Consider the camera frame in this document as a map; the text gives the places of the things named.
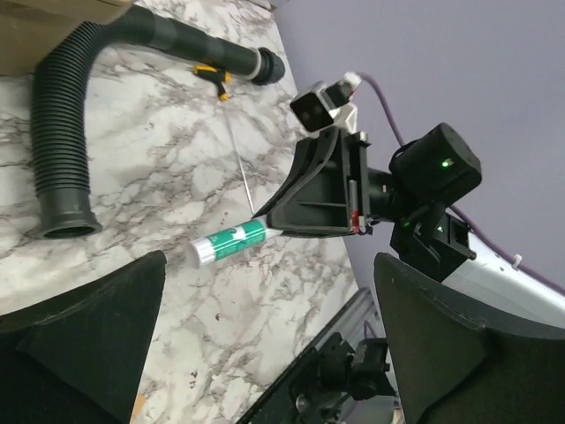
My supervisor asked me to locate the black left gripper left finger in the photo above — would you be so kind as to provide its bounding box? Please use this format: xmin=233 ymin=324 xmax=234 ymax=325
xmin=1 ymin=251 xmax=167 ymax=423

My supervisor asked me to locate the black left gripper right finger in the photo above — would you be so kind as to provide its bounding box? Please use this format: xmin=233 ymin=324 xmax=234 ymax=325
xmin=374 ymin=253 xmax=564 ymax=423

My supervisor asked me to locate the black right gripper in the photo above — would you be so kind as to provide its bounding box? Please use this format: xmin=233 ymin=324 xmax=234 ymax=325
xmin=254 ymin=130 xmax=373 ymax=237

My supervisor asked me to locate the brown paper envelope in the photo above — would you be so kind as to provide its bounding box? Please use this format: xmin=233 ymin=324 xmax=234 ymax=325
xmin=131 ymin=394 xmax=147 ymax=420

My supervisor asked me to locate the green white glue stick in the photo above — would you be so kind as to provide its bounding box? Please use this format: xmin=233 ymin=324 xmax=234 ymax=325
xmin=186 ymin=216 xmax=283 ymax=269

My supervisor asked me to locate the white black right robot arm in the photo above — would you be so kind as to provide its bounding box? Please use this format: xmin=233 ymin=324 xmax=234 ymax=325
xmin=258 ymin=124 xmax=564 ymax=327

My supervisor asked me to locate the tan plastic tool case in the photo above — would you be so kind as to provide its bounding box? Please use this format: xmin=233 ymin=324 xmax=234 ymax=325
xmin=1 ymin=0 xmax=132 ymax=76

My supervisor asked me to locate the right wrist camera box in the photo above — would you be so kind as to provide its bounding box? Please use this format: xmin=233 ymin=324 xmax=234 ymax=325
xmin=290 ymin=72 xmax=362 ymax=137

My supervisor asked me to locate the aluminium frame rail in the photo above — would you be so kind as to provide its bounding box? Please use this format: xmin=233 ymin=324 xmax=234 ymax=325
xmin=307 ymin=288 xmax=385 ymax=350

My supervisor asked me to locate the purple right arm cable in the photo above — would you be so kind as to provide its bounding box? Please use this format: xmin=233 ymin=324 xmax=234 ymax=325
xmin=358 ymin=72 xmax=565 ymax=424

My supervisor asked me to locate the yellow handled long screwdriver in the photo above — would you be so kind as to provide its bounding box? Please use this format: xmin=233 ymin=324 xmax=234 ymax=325
xmin=192 ymin=64 xmax=255 ymax=215

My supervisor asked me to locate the black corrugated hose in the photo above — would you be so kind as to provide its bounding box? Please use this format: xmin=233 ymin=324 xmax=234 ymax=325
xmin=30 ymin=4 xmax=287 ymax=240

